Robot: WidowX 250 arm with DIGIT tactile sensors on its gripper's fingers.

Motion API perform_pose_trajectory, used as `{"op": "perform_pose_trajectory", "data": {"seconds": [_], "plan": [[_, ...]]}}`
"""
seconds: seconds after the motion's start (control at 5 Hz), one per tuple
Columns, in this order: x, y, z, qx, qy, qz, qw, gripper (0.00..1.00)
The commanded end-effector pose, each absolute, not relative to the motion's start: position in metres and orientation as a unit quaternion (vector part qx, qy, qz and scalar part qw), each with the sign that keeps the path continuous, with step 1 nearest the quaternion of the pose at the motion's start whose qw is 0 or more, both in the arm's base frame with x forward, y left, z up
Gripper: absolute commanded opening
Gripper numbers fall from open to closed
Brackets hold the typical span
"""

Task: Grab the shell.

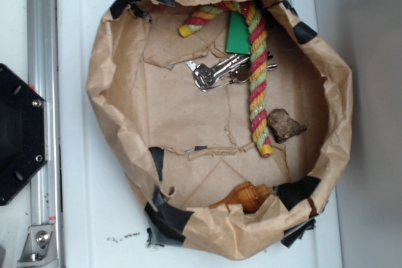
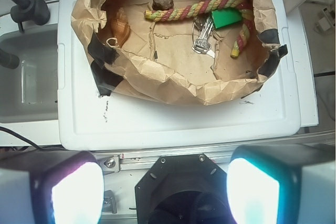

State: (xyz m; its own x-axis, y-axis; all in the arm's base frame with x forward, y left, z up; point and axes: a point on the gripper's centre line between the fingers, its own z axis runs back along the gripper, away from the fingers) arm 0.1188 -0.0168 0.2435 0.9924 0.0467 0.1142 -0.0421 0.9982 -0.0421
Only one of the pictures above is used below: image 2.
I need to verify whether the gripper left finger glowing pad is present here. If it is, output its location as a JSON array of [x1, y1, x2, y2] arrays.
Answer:
[[30, 151, 104, 223]]

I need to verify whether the silver key bunch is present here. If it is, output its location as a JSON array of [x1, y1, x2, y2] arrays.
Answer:
[[192, 15, 215, 59]]

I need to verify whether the black cable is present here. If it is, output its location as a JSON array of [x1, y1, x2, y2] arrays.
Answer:
[[0, 126, 66, 152]]

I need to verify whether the black octagonal mount plate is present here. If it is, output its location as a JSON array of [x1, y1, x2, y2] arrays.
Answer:
[[135, 154, 235, 223]]

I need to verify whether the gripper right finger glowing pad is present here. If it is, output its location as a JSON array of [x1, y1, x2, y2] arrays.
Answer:
[[226, 145, 302, 223]]

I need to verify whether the brown paper bag basket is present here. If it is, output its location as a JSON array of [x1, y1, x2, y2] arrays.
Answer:
[[71, 0, 288, 105]]

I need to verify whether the brown rock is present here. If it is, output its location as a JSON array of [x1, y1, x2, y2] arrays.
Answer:
[[152, 0, 174, 10]]

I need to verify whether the multicoloured twisted rope toy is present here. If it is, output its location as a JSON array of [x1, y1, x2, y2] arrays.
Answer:
[[144, 0, 254, 58]]

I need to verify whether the orange spiral sea shell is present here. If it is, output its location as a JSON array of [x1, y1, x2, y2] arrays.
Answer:
[[111, 7, 131, 47]]

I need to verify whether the green plastic card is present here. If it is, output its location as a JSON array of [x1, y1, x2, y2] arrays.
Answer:
[[211, 8, 243, 29]]

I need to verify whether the white plastic cooler lid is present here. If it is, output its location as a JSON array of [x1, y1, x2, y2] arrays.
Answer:
[[58, 0, 319, 151]]

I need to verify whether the silver corner bracket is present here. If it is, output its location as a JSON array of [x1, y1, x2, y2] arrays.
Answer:
[[103, 156, 120, 174]]

